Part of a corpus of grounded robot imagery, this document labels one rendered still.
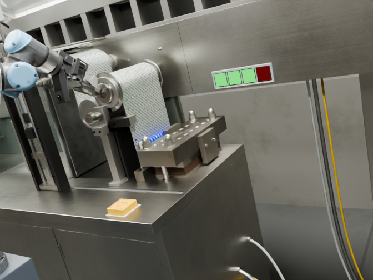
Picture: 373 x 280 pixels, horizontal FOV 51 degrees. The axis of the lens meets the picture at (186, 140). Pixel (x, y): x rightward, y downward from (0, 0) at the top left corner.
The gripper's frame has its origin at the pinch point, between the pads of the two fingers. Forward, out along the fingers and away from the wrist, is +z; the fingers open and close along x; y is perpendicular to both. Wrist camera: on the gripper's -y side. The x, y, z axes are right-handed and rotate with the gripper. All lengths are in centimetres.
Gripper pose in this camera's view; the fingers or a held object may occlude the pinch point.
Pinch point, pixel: (95, 94)
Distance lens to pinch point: 148.2
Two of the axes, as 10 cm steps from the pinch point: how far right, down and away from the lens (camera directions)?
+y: 1.5, -9.4, 2.9
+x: -8.3, 0.4, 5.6
